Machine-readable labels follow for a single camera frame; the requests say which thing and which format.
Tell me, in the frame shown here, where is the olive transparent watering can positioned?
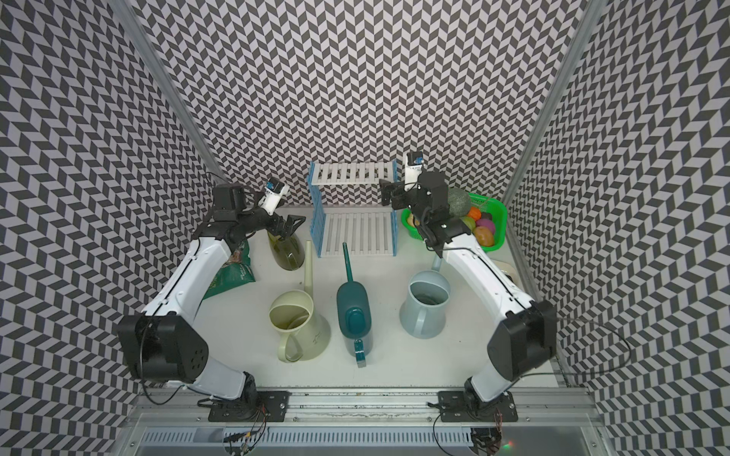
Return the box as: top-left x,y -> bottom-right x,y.
267,233 -> 305,271

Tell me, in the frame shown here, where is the blue white slatted shelf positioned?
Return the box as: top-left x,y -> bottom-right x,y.
307,161 -> 399,258

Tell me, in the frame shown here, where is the dark teal watering can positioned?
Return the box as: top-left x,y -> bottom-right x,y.
336,242 -> 373,368

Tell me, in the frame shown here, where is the light blue watering can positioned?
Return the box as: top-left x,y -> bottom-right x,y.
399,256 -> 451,339

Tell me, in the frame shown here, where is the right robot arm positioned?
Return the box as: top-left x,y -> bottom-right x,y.
379,171 -> 558,414

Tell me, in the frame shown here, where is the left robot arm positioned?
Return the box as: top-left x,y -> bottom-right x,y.
117,178 -> 305,409

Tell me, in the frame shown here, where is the beige watering can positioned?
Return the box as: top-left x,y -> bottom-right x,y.
268,241 -> 331,363

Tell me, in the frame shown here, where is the netted green melon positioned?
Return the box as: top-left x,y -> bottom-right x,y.
448,187 -> 471,218

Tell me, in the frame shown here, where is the green toy cabbage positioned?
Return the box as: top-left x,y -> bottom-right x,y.
461,216 -> 476,232

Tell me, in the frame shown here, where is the green chips bag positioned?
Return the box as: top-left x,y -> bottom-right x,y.
203,239 -> 256,300

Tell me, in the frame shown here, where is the brown toy potato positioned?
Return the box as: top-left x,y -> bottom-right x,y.
473,226 -> 495,247

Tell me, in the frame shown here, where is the green plastic basket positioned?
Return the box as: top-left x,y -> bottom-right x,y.
401,192 -> 509,253

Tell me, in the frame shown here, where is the cream oval dish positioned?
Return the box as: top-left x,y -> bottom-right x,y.
494,260 -> 520,285

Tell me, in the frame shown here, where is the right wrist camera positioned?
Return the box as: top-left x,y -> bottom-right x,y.
403,151 -> 424,190

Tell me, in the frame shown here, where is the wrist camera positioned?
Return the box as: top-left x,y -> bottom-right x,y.
258,177 -> 290,216
403,151 -> 424,190

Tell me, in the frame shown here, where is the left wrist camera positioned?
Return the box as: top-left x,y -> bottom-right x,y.
258,177 -> 290,216

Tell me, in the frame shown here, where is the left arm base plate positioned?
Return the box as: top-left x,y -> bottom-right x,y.
208,389 -> 291,423

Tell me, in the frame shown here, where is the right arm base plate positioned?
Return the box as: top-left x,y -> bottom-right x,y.
437,389 -> 518,424

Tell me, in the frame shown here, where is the aluminium front rail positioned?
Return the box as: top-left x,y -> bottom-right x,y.
116,386 -> 606,429

